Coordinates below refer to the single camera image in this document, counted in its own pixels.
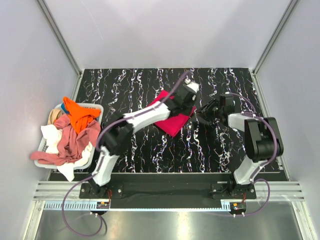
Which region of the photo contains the white garment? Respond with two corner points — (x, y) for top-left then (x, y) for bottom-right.
(38, 124), (94, 182)

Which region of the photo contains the dusty pink garment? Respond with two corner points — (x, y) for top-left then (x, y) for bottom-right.
(30, 114), (101, 166)

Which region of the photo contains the blue garment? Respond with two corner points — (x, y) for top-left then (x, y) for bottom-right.
(61, 103), (69, 114)

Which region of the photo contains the small control board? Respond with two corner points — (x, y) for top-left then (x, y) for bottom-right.
(96, 201), (111, 209)
(229, 201), (247, 216)

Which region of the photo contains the aluminium front rail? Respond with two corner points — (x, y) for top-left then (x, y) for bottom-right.
(33, 181), (304, 202)

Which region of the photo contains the left small control board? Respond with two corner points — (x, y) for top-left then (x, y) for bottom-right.
(96, 201), (111, 209)

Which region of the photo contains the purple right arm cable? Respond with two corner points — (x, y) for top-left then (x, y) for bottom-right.
(204, 92), (280, 217)

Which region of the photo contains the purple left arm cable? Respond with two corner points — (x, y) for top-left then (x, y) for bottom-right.
(61, 70), (193, 237)

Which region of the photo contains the white plastic laundry basket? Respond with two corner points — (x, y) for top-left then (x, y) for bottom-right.
(30, 103), (104, 170)

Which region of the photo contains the orange t-shirt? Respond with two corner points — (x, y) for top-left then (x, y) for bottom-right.
(62, 96), (101, 134)

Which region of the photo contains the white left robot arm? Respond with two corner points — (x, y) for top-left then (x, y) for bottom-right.
(88, 78), (200, 198)

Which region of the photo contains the right small control board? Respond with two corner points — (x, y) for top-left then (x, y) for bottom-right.
(229, 201), (247, 216)

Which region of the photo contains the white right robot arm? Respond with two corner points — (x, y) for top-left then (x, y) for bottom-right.
(196, 92), (284, 199)

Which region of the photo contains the bright pink t-shirt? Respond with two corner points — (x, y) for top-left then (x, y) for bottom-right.
(155, 94), (196, 137)

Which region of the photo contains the aluminium frame post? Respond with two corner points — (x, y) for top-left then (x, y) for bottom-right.
(36, 0), (82, 76)
(252, 0), (300, 76)

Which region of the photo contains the right aluminium frame post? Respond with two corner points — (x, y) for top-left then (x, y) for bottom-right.
(252, 0), (300, 76)

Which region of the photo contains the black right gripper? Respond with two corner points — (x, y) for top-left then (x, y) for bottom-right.
(195, 98), (223, 123)

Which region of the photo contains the white slotted cable duct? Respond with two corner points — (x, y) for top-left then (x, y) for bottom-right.
(44, 200), (231, 212)

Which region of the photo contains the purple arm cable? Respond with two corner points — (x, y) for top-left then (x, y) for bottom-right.
(204, 92), (280, 217)
(61, 70), (193, 237)

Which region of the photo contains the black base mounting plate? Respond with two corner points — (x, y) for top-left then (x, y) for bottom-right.
(79, 181), (256, 210)

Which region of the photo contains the beige garment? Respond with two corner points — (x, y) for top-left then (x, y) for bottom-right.
(47, 108), (65, 125)

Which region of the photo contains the left aluminium frame post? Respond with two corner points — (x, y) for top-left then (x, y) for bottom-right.
(36, 0), (82, 76)

